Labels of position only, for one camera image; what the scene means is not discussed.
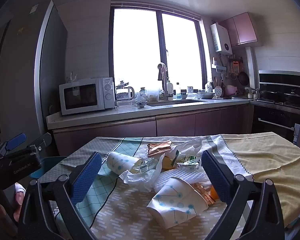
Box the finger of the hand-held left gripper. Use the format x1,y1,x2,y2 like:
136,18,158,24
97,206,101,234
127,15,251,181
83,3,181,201
0,133,27,157
20,133,52,155

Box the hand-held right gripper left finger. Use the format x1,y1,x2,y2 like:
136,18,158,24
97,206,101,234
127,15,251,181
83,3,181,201
17,152,102,240

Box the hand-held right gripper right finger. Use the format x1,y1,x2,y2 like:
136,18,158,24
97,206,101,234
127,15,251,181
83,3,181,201
201,151,285,240

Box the copper foil wrapper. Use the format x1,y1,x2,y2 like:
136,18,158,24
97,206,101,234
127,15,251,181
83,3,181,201
147,141,173,158
191,183,215,203

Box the blue plastic bin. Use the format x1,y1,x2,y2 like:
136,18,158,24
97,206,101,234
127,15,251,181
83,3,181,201
30,156,68,180

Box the silver foil wrapper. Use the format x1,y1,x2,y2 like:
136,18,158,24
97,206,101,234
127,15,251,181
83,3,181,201
179,159,202,171
132,157,157,174

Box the green white wrapper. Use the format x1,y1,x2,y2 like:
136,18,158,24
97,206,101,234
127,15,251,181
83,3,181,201
174,150,198,166

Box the white paper towel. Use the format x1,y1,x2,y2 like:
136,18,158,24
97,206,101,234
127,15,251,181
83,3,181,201
152,166,213,193

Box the dotted white paper cup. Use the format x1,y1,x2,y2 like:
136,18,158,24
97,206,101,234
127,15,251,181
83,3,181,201
146,176,209,229
107,151,143,175

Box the person's left hand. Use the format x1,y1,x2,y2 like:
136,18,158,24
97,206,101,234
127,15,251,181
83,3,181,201
0,183,27,233

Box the patterned tablecloth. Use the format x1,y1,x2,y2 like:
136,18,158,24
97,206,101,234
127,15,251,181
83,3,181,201
37,132,300,240

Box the white microwave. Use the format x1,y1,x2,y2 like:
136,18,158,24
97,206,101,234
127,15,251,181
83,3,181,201
59,77,115,116

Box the grey refrigerator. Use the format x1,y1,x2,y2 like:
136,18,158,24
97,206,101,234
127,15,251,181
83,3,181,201
0,0,68,160

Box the kitchen counter cabinets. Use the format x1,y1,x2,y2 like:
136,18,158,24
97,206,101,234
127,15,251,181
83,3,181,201
46,97,255,157

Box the black built-in oven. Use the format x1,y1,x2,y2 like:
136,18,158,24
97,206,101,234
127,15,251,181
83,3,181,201
251,105,300,145

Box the kitchen sink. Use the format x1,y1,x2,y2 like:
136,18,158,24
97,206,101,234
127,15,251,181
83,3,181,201
147,99,208,107

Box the pink bowl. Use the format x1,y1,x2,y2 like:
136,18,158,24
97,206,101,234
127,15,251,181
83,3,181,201
225,85,238,97

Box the glass kettle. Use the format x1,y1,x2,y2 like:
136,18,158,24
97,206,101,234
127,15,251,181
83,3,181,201
116,80,135,101

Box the white soap bottle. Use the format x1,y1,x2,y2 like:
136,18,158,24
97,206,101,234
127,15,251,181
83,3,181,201
166,77,174,99

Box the metal faucet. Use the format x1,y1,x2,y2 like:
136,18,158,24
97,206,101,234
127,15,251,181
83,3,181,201
157,63,175,101

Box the black wok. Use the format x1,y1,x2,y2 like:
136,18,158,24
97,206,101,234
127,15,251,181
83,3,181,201
259,90,284,101

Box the crumpled clear bags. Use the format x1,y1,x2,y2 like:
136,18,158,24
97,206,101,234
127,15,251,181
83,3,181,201
135,91,148,103

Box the clear plastic container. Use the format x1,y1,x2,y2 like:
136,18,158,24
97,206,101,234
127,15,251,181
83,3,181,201
147,89,161,102

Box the hanging black frying pan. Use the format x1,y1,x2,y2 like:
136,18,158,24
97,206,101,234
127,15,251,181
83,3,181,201
238,70,250,86

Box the black lidded pot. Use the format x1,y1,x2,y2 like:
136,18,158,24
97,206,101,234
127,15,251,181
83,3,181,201
282,89,300,104

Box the black range hood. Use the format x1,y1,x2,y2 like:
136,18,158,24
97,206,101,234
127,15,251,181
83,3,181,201
258,70,300,90

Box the small pink cloth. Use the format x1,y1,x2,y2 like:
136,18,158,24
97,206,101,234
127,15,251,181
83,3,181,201
158,64,168,80

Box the dark framed window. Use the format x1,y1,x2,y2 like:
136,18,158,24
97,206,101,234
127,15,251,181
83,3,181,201
110,2,213,100

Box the white water heater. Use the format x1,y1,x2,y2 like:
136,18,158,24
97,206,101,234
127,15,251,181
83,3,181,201
210,23,233,54

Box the pink wall cabinet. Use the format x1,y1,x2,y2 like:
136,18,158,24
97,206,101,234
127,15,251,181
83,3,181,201
219,12,258,47

